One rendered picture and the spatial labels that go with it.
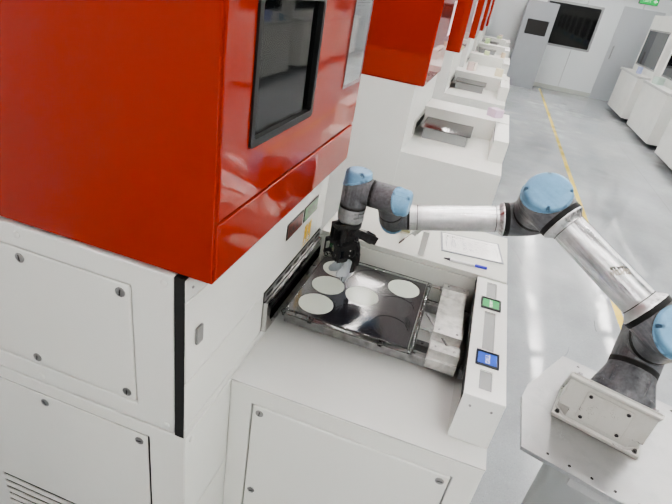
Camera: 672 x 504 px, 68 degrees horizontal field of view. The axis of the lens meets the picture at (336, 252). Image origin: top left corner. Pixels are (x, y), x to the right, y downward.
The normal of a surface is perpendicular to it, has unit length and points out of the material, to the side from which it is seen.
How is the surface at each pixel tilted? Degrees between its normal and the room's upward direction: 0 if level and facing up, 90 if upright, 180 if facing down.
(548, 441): 0
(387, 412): 0
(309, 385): 0
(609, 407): 90
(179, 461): 90
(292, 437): 90
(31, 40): 90
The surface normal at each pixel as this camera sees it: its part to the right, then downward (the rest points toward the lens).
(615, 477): 0.15, -0.86
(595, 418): -0.56, 0.32
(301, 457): -0.30, 0.43
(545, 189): -0.20, -0.42
